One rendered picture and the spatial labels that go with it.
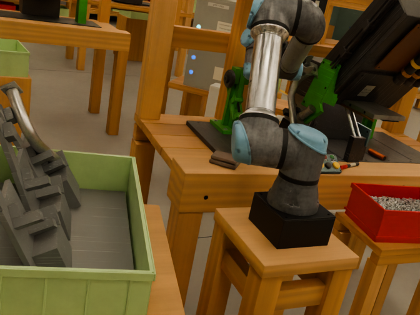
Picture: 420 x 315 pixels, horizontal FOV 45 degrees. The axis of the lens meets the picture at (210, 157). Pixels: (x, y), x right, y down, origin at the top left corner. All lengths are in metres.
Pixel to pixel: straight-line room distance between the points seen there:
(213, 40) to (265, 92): 0.92
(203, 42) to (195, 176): 0.80
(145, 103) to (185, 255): 0.71
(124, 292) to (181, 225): 0.74
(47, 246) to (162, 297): 0.30
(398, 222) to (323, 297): 0.39
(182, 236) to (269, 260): 0.49
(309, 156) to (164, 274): 0.50
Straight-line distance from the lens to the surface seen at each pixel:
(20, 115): 1.35
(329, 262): 1.48
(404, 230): 1.83
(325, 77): 2.14
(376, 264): 1.78
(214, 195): 1.76
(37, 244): 1.19
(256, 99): 1.44
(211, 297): 1.69
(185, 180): 1.69
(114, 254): 1.30
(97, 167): 1.58
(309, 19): 1.58
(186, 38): 2.29
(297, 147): 1.40
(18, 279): 1.05
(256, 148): 1.38
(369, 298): 1.86
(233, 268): 1.56
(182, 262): 1.86
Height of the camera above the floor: 1.54
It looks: 20 degrees down
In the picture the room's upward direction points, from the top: 11 degrees clockwise
